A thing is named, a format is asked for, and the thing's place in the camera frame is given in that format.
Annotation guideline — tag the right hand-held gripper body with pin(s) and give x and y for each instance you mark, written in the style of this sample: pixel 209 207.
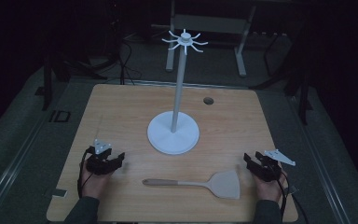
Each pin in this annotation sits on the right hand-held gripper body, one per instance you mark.
pixel 268 170

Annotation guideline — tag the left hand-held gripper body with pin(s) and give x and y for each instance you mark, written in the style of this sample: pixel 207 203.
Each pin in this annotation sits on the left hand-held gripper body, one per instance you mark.
pixel 97 165

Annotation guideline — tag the white hook rack stand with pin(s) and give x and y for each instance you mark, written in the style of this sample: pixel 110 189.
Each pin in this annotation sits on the white hook rack stand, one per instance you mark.
pixel 167 137

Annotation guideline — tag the person's right hand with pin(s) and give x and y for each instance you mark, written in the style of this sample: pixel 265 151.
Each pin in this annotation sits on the person's right hand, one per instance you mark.
pixel 268 189

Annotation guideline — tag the person's left hand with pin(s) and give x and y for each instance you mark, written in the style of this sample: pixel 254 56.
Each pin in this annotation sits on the person's left hand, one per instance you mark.
pixel 94 185

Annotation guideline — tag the black metal stand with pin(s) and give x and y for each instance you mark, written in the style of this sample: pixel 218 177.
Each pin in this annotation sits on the black metal stand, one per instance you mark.
pixel 47 84
pixel 304 93

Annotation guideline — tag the metal floor rail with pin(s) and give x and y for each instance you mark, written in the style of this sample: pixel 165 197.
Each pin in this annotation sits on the metal floor rail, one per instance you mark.
pixel 320 165
pixel 9 168

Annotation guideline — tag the white metal desk frame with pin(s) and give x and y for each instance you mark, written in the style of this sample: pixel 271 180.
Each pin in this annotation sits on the white metal desk frame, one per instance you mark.
pixel 211 23

